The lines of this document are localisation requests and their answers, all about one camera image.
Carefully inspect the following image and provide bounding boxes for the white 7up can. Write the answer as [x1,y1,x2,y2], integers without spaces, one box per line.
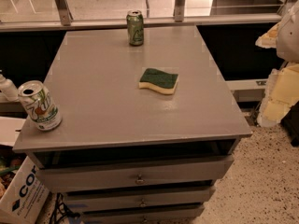
[18,80,62,131]

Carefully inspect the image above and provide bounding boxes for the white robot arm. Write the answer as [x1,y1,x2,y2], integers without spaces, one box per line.
[255,1,299,127]

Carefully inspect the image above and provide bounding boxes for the green soda can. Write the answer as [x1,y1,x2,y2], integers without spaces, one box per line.
[126,10,144,46]

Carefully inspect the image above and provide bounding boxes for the grey drawer cabinet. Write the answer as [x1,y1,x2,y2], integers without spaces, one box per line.
[14,26,250,224]

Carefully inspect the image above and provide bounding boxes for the grey metal rail frame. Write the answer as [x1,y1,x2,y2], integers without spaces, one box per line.
[0,0,299,33]

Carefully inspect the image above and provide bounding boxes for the white plastic bottle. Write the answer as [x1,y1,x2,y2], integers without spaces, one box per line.
[0,71,18,101]

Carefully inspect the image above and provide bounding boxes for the black cables under cabinet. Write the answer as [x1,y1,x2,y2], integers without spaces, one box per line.
[48,193,82,224]

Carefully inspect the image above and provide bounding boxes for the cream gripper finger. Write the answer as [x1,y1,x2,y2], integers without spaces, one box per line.
[257,63,299,127]
[255,23,279,49]

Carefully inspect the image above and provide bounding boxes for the white cardboard box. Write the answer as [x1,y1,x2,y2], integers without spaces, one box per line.
[0,116,50,224]

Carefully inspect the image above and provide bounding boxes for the green yellow sponge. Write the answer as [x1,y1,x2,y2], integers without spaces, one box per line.
[138,68,178,95]

